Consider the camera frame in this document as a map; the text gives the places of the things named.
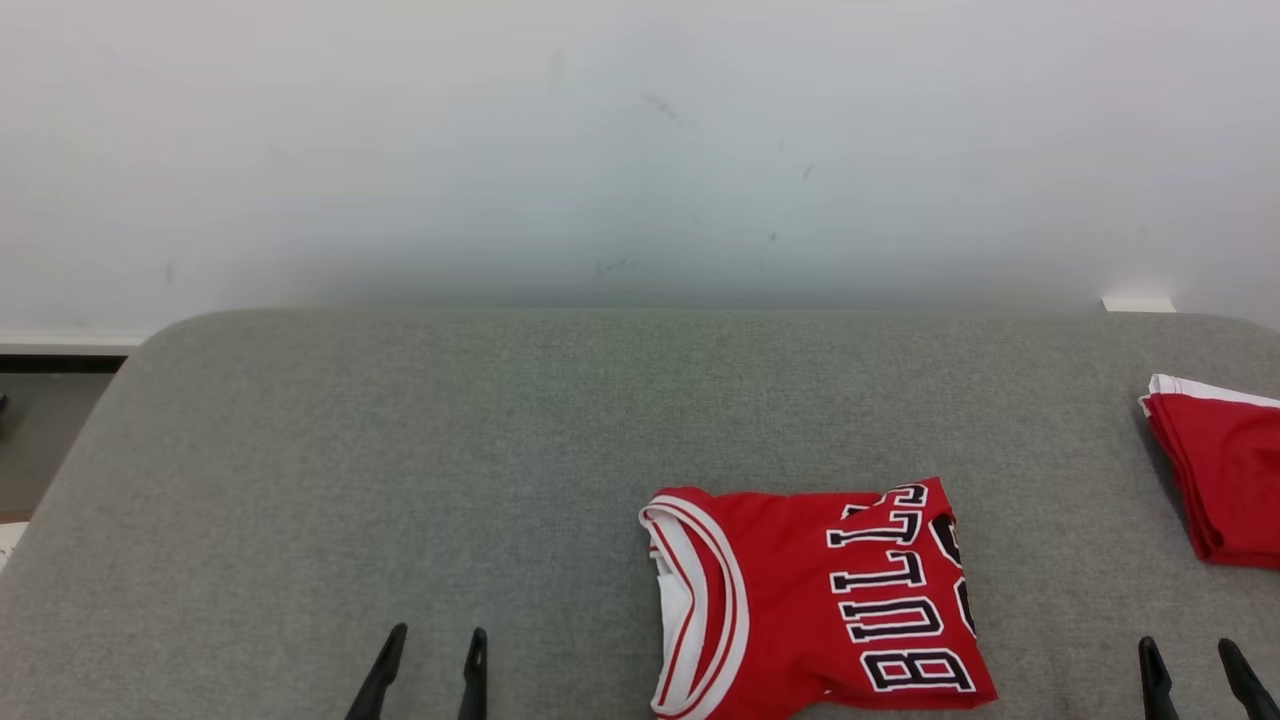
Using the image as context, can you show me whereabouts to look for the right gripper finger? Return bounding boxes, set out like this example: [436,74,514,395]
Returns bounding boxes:
[1216,639,1280,720]
[1138,636,1183,720]

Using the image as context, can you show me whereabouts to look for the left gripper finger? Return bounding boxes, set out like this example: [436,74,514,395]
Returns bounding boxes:
[344,622,410,720]
[457,627,490,720]

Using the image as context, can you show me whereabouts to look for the red shorts with white stripe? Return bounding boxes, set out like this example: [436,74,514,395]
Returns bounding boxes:
[1138,373,1280,571]

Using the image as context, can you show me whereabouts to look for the red Bulls basketball jersey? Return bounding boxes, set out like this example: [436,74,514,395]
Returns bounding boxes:
[638,476,999,720]

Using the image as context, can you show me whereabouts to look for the white baseboard with black strip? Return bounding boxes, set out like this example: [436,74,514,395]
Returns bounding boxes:
[0,330,153,374]

